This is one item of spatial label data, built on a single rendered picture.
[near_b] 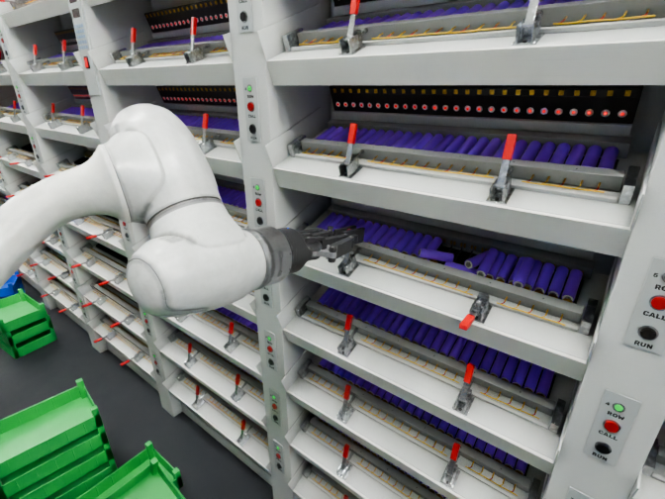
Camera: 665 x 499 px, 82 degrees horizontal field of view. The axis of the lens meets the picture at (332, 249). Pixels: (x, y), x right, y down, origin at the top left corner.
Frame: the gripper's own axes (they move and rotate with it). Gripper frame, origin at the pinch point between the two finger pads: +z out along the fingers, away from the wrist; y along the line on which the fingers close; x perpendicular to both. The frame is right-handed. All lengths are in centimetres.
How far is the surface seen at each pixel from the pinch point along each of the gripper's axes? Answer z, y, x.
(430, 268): 4.2, 16.1, -3.2
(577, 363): -0.6, 41.4, -9.2
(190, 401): 13, -74, -87
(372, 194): -3.2, 6.1, 9.3
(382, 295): -0.6, 9.5, -9.4
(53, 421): -26, -95, -84
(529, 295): 4.3, 32.9, -2.9
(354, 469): 12, 2, -66
